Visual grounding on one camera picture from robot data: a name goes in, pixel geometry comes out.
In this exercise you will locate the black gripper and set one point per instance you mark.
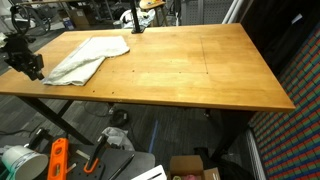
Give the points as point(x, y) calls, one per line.
point(21, 55)

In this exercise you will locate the white cloth towel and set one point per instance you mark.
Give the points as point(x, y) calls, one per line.
point(80, 61)

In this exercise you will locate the large brown cardboard box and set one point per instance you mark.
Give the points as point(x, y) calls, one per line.
point(79, 17)

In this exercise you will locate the white plastic bucket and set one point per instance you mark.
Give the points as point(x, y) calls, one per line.
point(23, 161)

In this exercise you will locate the black orange bar clamp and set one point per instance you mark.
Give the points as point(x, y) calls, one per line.
point(95, 155)

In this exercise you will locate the crumpled white plastic bag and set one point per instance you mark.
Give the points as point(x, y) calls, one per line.
point(116, 136)

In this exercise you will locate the black perforated board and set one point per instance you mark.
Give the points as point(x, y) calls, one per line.
point(113, 159)

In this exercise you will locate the crumpled white cloth pile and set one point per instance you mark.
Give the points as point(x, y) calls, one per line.
point(146, 18)

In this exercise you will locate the black pen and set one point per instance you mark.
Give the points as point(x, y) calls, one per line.
point(121, 166)

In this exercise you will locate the blue floor tape strip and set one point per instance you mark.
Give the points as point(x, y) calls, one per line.
point(153, 136)

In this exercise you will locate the round wooden stool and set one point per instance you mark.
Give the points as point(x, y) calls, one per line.
point(151, 4)

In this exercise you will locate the white flat box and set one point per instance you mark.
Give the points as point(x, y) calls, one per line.
point(150, 174)

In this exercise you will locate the open cardboard box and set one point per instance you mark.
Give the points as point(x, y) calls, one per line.
point(186, 163)

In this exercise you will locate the white vertical pipes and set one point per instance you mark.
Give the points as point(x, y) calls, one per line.
point(233, 10)

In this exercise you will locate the black bag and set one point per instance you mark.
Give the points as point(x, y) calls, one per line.
point(236, 171)

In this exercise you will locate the white ribbed rail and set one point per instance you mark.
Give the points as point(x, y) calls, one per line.
point(255, 156)

